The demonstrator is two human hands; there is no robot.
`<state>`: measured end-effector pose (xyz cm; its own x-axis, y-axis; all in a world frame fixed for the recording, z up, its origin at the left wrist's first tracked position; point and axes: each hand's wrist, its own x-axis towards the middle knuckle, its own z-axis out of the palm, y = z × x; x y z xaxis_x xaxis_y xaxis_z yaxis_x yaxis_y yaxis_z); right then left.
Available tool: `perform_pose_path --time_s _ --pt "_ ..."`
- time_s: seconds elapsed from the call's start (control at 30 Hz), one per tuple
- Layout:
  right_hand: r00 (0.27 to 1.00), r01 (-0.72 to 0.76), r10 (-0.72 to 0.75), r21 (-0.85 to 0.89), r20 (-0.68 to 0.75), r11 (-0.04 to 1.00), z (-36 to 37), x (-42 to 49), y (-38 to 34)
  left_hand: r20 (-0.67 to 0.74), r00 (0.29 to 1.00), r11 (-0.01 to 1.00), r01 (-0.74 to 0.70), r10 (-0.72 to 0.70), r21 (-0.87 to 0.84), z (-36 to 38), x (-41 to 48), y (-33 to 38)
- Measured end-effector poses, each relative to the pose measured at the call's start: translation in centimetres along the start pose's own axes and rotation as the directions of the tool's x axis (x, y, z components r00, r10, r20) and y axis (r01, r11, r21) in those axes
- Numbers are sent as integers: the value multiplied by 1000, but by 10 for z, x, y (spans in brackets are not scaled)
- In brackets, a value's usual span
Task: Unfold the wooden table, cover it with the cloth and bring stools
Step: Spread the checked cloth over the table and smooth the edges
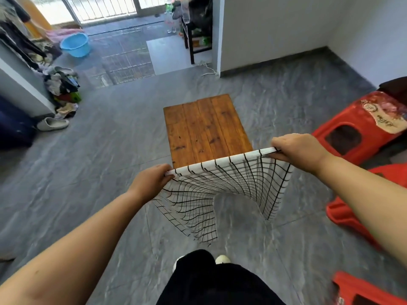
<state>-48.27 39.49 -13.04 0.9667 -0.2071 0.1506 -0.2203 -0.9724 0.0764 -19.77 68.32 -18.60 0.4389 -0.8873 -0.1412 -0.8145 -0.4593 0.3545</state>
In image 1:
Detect brown wooden folding table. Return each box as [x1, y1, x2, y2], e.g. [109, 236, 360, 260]
[163, 94, 254, 169]

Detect pile of shoes and clothes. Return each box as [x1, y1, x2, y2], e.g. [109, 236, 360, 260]
[0, 0, 63, 70]

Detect person's left hand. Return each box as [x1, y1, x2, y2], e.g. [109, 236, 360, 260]
[127, 164, 176, 204]

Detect dark wooden chair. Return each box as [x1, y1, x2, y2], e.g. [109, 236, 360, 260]
[180, 15, 213, 65]

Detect pink cloth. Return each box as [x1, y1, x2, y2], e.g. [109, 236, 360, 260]
[46, 28, 83, 43]

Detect grey white slipper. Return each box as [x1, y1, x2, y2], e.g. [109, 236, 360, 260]
[36, 117, 70, 132]

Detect blue plastic basin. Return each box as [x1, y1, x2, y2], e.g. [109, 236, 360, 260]
[59, 32, 91, 58]

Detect white power cable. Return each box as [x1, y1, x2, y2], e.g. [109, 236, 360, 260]
[198, 61, 220, 77]

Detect black garment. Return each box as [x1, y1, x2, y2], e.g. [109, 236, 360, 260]
[187, 0, 213, 37]

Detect pink white printed packet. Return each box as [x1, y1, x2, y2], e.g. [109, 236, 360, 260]
[361, 91, 407, 134]

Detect person's left forearm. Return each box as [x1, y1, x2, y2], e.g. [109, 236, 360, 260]
[0, 191, 147, 305]

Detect person's black trousers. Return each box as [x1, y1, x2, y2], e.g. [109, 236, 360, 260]
[156, 249, 287, 305]

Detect person's right hand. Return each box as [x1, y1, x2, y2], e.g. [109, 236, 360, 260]
[270, 133, 333, 175]

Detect red plastic stool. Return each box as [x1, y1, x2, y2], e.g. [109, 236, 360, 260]
[326, 163, 407, 250]
[332, 271, 407, 305]
[311, 91, 407, 166]

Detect metal window grille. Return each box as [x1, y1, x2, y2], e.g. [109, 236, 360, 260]
[27, 0, 178, 26]

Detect dark blue cabinet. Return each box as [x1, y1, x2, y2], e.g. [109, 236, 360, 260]
[0, 95, 36, 150]

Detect black white checked tablecloth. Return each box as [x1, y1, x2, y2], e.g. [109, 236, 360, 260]
[152, 147, 295, 245]

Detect person's right forearm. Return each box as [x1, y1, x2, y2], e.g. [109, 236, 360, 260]
[313, 155, 407, 267]

